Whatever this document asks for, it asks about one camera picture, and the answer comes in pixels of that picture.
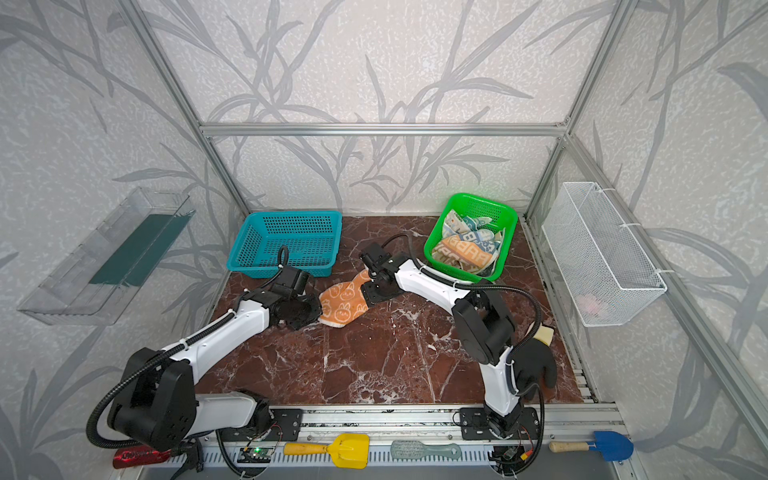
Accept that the orange bunny towel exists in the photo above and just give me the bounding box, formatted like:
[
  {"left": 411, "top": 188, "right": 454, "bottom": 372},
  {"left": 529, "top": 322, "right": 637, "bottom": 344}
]
[{"left": 318, "top": 269, "right": 371, "bottom": 328}]

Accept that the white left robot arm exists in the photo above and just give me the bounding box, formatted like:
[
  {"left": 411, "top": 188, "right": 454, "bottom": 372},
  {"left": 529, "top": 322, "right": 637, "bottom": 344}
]
[{"left": 85, "top": 246, "right": 322, "bottom": 451}]

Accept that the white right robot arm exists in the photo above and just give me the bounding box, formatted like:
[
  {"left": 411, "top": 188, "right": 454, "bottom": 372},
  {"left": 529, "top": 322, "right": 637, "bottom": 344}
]
[{"left": 360, "top": 243, "right": 543, "bottom": 439}]

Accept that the teal plastic basket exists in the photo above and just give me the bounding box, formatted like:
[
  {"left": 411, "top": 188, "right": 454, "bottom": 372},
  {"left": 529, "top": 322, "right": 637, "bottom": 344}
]
[{"left": 227, "top": 210, "right": 342, "bottom": 279}]

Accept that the orange beige lettered towel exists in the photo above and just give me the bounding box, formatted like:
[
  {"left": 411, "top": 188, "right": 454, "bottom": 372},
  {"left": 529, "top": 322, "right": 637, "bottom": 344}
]
[{"left": 431, "top": 235, "right": 499, "bottom": 275}]

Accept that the blue bunny towel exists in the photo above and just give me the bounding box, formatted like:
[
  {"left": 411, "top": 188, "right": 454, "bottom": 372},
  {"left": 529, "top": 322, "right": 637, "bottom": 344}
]
[{"left": 440, "top": 210, "right": 505, "bottom": 277}]

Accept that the green plastic basket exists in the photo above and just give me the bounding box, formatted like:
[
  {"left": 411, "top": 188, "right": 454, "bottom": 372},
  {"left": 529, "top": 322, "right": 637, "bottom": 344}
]
[{"left": 424, "top": 193, "right": 518, "bottom": 283}]

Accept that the left controller board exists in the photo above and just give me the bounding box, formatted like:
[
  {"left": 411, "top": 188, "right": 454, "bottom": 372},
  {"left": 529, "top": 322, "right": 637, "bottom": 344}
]
[{"left": 236, "top": 446, "right": 275, "bottom": 465}]

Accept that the controller board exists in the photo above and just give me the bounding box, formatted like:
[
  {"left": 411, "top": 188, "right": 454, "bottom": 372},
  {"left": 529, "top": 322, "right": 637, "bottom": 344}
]
[
  {"left": 236, "top": 446, "right": 275, "bottom": 465},
  {"left": 488, "top": 445, "right": 535, "bottom": 468}
]

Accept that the yellow toy shovel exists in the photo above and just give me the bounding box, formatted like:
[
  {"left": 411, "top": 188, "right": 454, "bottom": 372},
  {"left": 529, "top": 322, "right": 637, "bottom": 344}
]
[{"left": 283, "top": 433, "right": 370, "bottom": 470}]

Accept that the pale green brush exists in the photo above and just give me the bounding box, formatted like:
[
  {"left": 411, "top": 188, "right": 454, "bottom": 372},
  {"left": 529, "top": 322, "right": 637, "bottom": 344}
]
[{"left": 390, "top": 440, "right": 463, "bottom": 460}]

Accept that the black and yellow glove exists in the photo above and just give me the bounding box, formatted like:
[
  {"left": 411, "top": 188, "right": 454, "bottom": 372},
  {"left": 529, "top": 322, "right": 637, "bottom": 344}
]
[{"left": 508, "top": 326, "right": 557, "bottom": 400}]

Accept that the red bottle with black trigger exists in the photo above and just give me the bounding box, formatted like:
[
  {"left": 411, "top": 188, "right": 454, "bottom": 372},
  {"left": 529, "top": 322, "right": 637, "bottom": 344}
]
[{"left": 112, "top": 440, "right": 204, "bottom": 479}]

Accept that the right controller board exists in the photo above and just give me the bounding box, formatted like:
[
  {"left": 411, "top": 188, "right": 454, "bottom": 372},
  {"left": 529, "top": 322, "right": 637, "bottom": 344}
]
[{"left": 488, "top": 445, "right": 535, "bottom": 468}]

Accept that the blue toy shovel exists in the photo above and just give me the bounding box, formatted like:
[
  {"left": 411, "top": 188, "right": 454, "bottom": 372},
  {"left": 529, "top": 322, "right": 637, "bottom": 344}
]
[{"left": 549, "top": 431, "right": 634, "bottom": 462}]

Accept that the clear plastic wall tray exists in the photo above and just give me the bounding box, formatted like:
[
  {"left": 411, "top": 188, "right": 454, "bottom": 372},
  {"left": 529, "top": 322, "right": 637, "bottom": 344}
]
[{"left": 18, "top": 187, "right": 195, "bottom": 326}]

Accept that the pink object in wire basket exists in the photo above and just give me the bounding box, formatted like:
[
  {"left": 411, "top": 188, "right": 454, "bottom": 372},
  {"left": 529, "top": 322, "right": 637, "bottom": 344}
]
[{"left": 576, "top": 294, "right": 605, "bottom": 318}]

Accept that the white wire wall basket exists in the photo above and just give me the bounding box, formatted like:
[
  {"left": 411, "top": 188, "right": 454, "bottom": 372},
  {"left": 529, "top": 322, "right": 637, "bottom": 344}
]
[{"left": 542, "top": 182, "right": 667, "bottom": 327}]

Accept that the aluminium frame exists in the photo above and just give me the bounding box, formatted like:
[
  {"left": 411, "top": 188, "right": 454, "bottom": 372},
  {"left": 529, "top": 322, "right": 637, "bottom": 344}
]
[{"left": 118, "top": 1, "right": 767, "bottom": 447}]

